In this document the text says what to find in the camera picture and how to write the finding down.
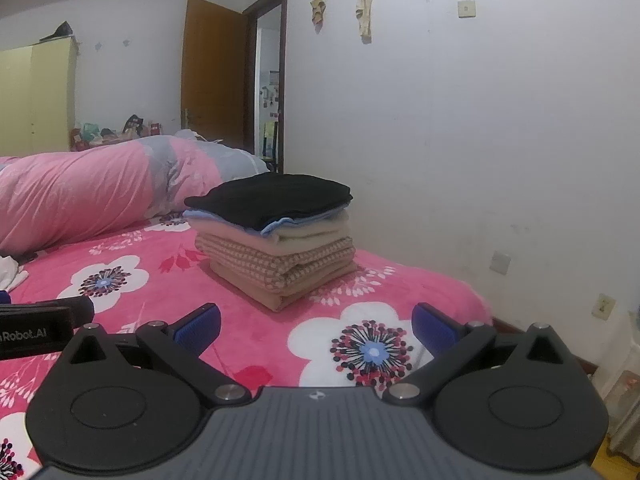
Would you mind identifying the white garment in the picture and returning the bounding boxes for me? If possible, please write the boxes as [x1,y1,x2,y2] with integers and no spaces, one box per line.
[0,255,31,291]

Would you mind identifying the dark door frame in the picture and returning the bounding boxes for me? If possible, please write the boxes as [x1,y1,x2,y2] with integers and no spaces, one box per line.
[242,0,290,175]

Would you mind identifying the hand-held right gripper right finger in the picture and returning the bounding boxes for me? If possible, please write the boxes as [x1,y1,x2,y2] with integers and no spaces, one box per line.
[384,303,566,405]

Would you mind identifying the clutter of small items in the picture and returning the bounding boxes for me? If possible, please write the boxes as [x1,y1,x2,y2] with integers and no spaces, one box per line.
[70,115,166,152]

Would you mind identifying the long hanging sock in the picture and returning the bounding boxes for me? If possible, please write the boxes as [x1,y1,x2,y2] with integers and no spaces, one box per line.
[356,0,374,42]

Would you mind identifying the pink floral blanket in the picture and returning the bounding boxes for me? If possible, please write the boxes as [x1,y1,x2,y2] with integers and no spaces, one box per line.
[0,217,493,480]

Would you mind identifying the blue folded cloth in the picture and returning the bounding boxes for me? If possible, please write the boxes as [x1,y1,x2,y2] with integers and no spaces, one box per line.
[182,205,348,239]

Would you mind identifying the dark cloth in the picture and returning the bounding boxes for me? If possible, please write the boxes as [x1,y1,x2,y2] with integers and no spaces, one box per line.
[39,21,76,43]

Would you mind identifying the pink grey duvet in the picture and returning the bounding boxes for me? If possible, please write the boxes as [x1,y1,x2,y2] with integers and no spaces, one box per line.
[0,130,271,253]

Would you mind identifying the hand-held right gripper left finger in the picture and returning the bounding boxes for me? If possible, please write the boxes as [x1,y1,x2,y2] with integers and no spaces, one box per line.
[67,303,251,403]

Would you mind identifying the yellow wardrobe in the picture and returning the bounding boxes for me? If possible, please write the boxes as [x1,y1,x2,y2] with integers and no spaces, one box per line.
[0,37,78,153]

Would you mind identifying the wooden door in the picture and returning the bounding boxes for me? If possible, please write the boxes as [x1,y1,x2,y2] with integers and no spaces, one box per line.
[181,0,248,153]

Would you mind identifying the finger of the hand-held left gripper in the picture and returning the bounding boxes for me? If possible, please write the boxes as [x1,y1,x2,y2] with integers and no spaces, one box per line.
[37,294,96,328]

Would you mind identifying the tan folded cloth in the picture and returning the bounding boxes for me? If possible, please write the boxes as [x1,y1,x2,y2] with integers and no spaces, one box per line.
[207,257,360,312]

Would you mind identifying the stack of folded clothes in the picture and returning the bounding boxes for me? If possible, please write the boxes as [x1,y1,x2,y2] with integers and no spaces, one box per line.
[194,232,357,297]

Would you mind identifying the black shirt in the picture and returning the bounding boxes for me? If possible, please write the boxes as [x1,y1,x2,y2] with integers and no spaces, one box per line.
[184,173,353,231]

